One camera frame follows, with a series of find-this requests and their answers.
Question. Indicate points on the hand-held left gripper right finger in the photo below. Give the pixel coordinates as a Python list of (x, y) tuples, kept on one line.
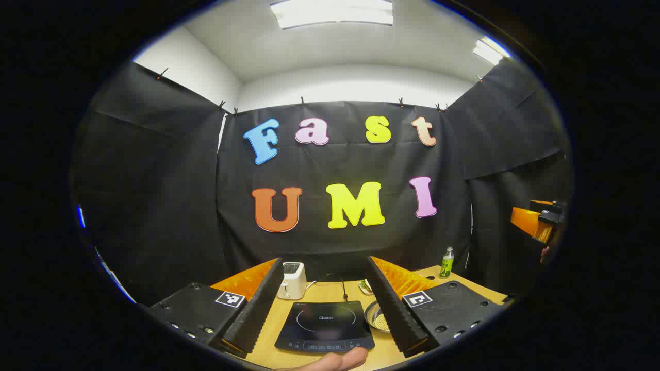
[(392, 309)]

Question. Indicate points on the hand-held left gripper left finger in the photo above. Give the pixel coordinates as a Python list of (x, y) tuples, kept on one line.
[(258, 309)]

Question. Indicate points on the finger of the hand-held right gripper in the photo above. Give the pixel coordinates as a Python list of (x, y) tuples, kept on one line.
[(523, 219)]

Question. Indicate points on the stainless steel pot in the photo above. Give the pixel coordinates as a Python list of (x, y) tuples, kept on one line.
[(375, 318)]

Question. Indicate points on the black induction cooktop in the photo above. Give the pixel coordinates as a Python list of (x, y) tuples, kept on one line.
[(325, 322)]

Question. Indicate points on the white plate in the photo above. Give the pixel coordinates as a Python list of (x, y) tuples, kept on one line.
[(365, 288)]

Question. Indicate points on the white toaster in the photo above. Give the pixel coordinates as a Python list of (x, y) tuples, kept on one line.
[(293, 281)]

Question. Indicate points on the green tea bottle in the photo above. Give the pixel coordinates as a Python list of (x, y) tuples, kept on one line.
[(446, 265)]

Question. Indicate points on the black backdrop cloth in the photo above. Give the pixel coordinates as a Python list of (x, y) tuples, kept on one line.
[(330, 242)]

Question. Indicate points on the small ceiling light panel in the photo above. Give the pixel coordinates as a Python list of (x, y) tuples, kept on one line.
[(489, 50)]

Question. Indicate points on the large ceiling light panel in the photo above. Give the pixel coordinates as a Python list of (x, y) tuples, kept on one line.
[(332, 13)]

